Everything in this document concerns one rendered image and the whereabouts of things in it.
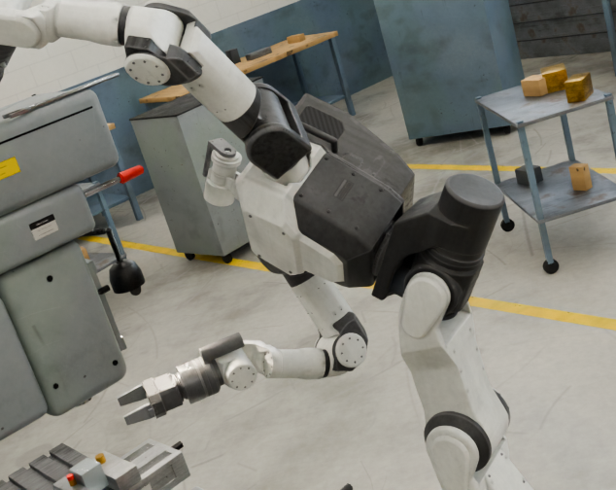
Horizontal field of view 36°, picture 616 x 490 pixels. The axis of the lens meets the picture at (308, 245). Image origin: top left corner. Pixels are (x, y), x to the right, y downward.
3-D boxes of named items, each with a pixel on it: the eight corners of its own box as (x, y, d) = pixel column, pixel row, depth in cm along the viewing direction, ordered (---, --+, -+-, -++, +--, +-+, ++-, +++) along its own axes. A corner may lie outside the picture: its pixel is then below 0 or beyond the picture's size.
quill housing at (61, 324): (90, 359, 212) (38, 227, 202) (136, 376, 196) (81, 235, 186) (14, 402, 202) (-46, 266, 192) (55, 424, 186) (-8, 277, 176)
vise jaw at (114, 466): (110, 464, 232) (104, 449, 230) (142, 478, 220) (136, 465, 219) (88, 477, 228) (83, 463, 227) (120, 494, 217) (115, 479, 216)
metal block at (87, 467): (96, 477, 224) (87, 456, 222) (109, 484, 220) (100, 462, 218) (78, 490, 221) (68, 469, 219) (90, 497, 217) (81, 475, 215)
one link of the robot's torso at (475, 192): (516, 189, 177) (432, 150, 183) (493, 217, 167) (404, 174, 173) (470, 303, 193) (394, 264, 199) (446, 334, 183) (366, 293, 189)
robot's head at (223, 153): (242, 189, 202) (221, 170, 206) (249, 155, 197) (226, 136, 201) (218, 195, 198) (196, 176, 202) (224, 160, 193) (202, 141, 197)
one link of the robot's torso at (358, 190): (431, 222, 211) (296, 156, 222) (440, 132, 182) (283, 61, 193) (363, 328, 200) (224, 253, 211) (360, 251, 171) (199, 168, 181)
